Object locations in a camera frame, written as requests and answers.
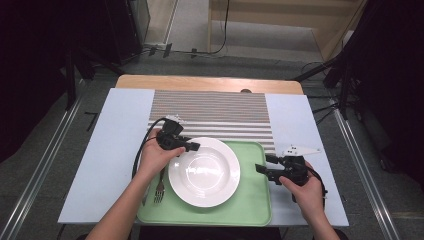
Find black hanging cable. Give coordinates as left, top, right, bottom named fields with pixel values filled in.
left=211, top=0, right=232, bottom=56

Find black tripod stand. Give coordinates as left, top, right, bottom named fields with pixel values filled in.
left=293, top=54, right=356, bottom=121

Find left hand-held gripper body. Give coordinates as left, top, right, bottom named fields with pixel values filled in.
left=155, top=114, right=185, bottom=152

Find light wooden shelf frame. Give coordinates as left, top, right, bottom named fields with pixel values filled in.
left=207, top=0, right=368, bottom=63

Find dark curtain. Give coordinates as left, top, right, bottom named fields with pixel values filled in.
left=0, top=0, right=76, bottom=163
left=348, top=0, right=424, bottom=188

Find wooden-handled fork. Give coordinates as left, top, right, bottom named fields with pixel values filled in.
left=153, top=166, right=167, bottom=204

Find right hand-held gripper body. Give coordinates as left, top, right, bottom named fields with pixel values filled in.
left=266, top=143, right=322, bottom=187

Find striped woven placemat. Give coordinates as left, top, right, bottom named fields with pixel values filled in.
left=146, top=89, right=278, bottom=156

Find black cable plugs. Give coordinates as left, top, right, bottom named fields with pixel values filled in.
left=147, top=42, right=198, bottom=60

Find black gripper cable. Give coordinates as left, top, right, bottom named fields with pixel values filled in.
left=306, top=165, right=330, bottom=205
left=131, top=117, right=168, bottom=179

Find black cabinet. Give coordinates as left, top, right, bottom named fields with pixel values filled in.
left=103, top=0, right=151, bottom=66

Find light green tray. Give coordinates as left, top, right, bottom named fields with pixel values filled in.
left=136, top=139, right=273, bottom=227

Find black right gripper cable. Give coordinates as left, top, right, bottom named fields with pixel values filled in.
left=306, top=165, right=330, bottom=205

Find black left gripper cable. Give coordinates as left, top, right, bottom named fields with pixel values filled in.
left=131, top=117, right=168, bottom=179

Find person's left hand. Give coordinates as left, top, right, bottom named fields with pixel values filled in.
left=138, top=128, right=187, bottom=181

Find white deep plate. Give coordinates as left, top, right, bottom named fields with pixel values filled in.
left=167, top=136, right=242, bottom=209

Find person's right hand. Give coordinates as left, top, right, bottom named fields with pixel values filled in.
left=279, top=161, right=327, bottom=222

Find metal floor rail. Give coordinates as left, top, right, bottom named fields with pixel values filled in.
left=332, top=99, right=401, bottom=240
left=0, top=96, right=84, bottom=240

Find black metal stand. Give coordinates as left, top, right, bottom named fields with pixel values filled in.
left=63, top=46, right=125, bottom=112

